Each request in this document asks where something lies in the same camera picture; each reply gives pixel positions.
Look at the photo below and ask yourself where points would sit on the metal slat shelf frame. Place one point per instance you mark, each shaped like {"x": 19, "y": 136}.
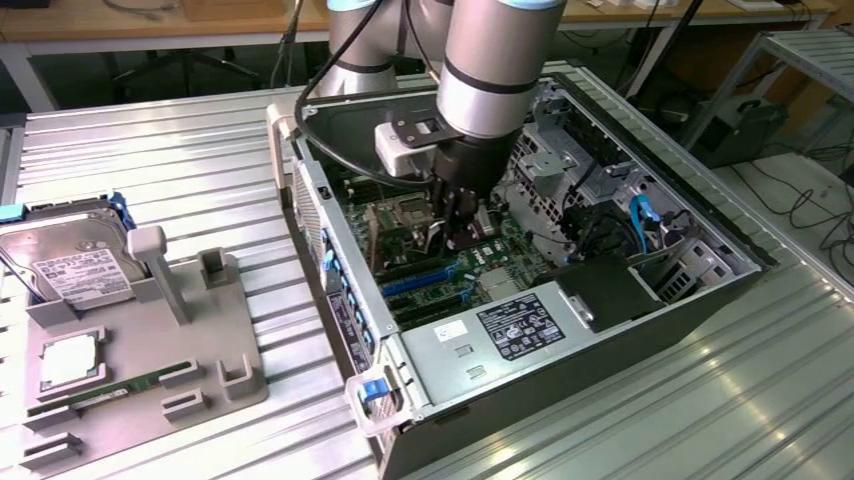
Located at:
{"x": 808, "y": 60}

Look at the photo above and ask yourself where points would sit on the silver hard disk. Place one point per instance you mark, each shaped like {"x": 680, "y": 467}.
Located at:
{"x": 74, "y": 260}

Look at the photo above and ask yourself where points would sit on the grey parts rack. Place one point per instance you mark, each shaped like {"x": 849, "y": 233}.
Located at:
{"x": 167, "y": 345}

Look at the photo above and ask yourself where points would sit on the blue disk carrier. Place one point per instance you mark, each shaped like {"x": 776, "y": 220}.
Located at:
{"x": 123, "y": 210}

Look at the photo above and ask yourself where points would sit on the black box on floor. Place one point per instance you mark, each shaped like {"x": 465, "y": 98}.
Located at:
{"x": 741, "y": 132}

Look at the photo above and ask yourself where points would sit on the green motherboard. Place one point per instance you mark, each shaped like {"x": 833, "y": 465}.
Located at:
{"x": 427, "y": 295}

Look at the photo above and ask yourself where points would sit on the silver CPU chip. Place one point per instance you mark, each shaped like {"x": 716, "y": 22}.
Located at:
{"x": 70, "y": 362}

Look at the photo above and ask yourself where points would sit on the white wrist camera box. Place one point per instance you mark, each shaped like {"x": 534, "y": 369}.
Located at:
{"x": 401, "y": 150}

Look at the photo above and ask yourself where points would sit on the green RAM stick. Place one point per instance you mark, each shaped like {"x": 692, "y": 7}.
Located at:
{"x": 121, "y": 390}

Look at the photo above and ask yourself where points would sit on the metal drive cage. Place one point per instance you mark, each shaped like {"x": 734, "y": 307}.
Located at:
{"x": 568, "y": 145}

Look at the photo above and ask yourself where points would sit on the wooden desk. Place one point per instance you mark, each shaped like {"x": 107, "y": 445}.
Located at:
{"x": 134, "y": 15}

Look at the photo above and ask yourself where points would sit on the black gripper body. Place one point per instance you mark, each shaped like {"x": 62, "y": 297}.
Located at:
{"x": 475, "y": 162}

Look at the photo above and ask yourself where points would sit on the grey power supply unit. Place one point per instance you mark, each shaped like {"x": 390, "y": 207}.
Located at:
{"x": 508, "y": 335}

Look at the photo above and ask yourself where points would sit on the blue expansion slot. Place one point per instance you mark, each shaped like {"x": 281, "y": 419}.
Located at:
{"x": 417, "y": 281}

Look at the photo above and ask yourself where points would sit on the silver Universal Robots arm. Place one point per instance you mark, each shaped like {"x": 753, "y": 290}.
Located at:
{"x": 490, "y": 60}

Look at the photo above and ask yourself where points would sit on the open black PC case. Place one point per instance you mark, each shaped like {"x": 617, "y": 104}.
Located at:
{"x": 668, "y": 360}

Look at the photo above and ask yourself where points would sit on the blue case latch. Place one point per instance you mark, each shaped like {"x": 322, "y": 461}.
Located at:
{"x": 374, "y": 390}

